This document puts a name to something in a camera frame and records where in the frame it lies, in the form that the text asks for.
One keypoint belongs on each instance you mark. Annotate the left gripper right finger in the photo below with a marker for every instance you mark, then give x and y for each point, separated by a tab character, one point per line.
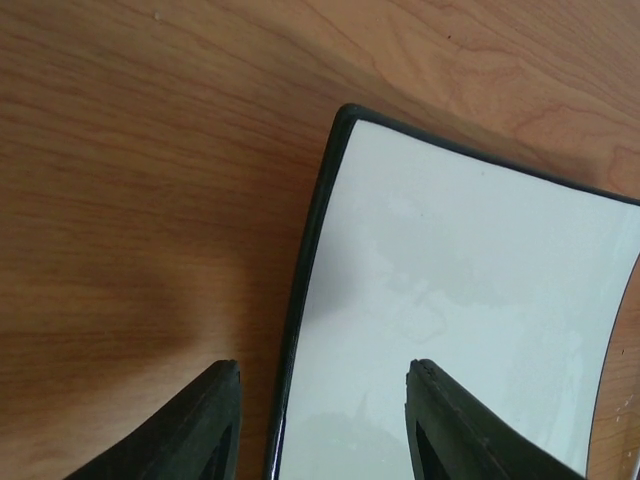
452	435

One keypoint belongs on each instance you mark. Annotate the white square plate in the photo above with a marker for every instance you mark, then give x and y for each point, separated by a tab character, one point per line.
416	247

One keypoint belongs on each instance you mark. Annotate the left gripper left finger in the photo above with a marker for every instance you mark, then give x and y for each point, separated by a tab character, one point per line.
195	435

